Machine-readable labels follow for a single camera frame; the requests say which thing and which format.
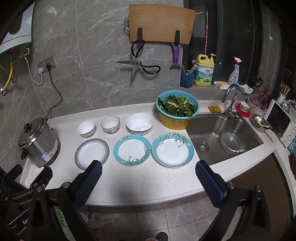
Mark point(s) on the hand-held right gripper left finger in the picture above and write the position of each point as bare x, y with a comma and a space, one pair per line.
89, 183

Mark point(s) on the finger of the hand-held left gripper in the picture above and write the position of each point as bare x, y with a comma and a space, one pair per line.
15, 171
42, 175

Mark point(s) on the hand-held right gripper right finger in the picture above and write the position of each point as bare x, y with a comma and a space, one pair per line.
209, 184

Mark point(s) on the grey rim plate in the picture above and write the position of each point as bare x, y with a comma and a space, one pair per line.
91, 150

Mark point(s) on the teal floral rim plate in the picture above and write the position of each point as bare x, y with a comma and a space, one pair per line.
172, 151
131, 150

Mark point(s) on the small white bowl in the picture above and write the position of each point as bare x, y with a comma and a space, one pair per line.
86, 128

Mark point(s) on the black rim patterned bowl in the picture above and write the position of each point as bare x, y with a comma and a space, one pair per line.
110, 124

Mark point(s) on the large white bowl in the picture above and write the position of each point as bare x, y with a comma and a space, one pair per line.
140, 122

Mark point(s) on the stainless steel electric pot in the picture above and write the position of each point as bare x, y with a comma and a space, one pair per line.
39, 143

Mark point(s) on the sink drain strainer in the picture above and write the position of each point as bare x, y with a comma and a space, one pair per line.
203, 146

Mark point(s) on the white plastic bag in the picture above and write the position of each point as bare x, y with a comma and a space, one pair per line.
99, 221

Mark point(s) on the glass bowl in sink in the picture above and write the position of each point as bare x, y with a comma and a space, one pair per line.
232, 142

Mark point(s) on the stainless steel sink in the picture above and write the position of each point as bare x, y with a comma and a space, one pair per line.
212, 129

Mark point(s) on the yellow plastic basin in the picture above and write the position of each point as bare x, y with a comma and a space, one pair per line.
175, 122

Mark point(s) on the yellow sponge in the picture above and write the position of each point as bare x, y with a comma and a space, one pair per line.
214, 109

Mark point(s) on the red round mat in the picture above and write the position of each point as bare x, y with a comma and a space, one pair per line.
244, 114

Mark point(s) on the chrome faucet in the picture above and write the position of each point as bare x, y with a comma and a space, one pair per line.
229, 109

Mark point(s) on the small steel pot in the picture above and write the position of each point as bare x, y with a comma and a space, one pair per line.
260, 124

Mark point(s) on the blue plastic colander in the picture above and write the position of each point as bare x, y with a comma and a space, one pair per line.
196, 104

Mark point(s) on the green leafy vegetables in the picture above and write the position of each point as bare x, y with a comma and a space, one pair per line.
177, 105

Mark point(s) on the small patterned cup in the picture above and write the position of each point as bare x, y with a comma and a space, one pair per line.
244, 106

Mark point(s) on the white toaster oven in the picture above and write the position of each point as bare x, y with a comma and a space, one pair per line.
281, 120

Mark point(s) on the white soap dish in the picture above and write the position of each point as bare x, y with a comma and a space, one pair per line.
245, 89

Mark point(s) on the blue utensil cup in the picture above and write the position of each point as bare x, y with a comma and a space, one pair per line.
186, 80

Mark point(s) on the yellow detergent bottle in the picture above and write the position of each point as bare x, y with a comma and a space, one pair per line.
203, 74

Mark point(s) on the white spray bottle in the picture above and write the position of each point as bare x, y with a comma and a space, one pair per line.
234, 75

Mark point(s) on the chopstick holder with chopsticks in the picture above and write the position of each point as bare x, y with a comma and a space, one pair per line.
282, 97

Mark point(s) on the white water heater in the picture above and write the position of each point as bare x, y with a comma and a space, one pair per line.
16, 37

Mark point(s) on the purple peeler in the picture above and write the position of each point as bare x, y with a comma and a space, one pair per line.
176, 52

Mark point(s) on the wooden cutting board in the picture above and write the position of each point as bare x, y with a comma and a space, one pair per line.
161, 22

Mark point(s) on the wall power outlet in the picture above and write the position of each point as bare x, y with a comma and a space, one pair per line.
44, 61

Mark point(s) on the black wall hook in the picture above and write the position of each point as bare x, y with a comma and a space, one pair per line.
140, 34
177, 36

